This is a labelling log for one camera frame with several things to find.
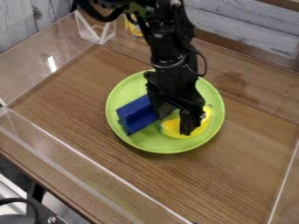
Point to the green round plate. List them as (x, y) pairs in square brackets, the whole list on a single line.
[(149, 139)]

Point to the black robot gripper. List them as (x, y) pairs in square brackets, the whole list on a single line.
[(171, 89)]

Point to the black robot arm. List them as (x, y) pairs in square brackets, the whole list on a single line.
[(167, 30)]

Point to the clear acrylic tray wall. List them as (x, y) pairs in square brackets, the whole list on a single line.
[(97, 193)]

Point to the blue foam block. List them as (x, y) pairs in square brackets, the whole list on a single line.
[(136, 115)]

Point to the clear acrylic corner bracket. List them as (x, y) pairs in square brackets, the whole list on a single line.
[(99, 34)]

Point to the black metal table bracket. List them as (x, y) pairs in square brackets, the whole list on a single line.
[(47, 216)]

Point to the yellow toy banana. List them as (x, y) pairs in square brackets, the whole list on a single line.
[(169, 127)]

